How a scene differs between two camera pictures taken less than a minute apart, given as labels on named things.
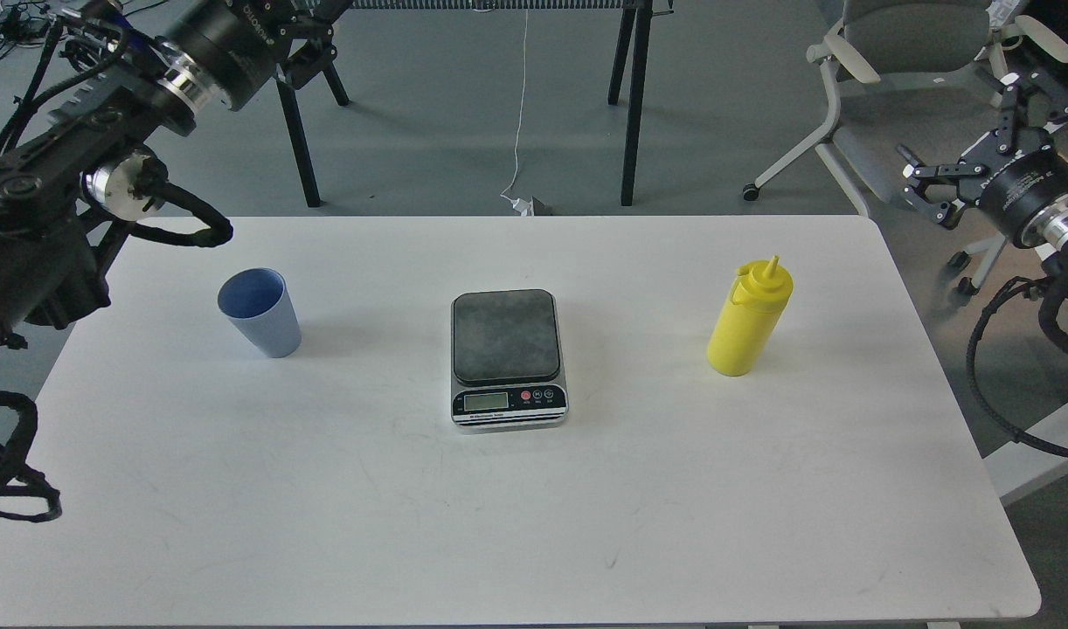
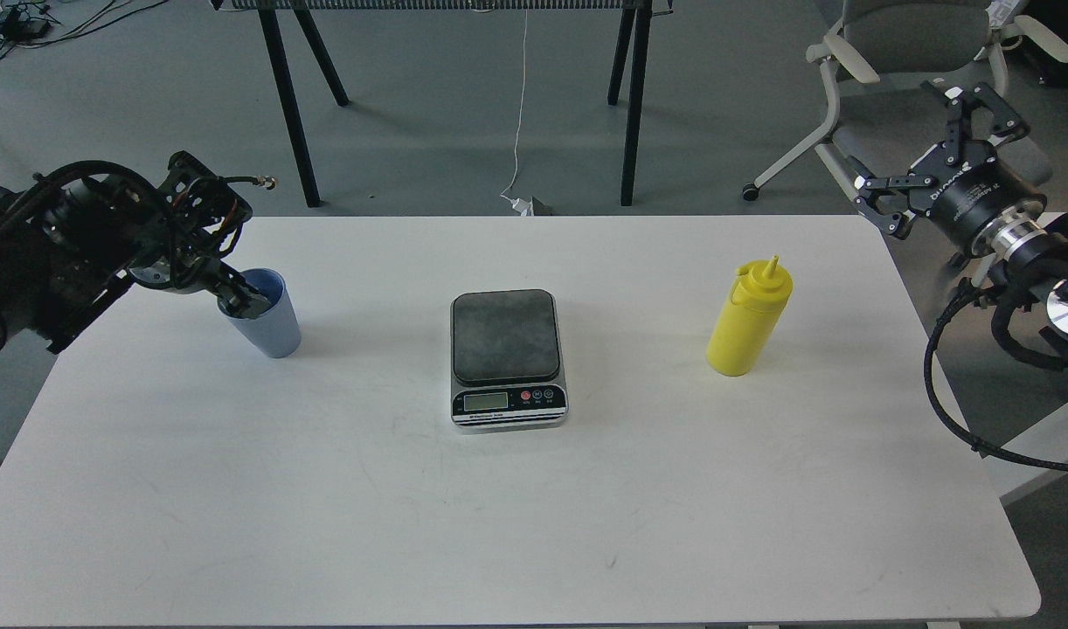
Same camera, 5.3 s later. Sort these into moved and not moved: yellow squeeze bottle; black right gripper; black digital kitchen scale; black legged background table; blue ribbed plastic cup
Moved: black right gripper
Not moved: black legged background table; black digital kitchen scale; blue ribbed plastic cup; yellow squeeze bottle
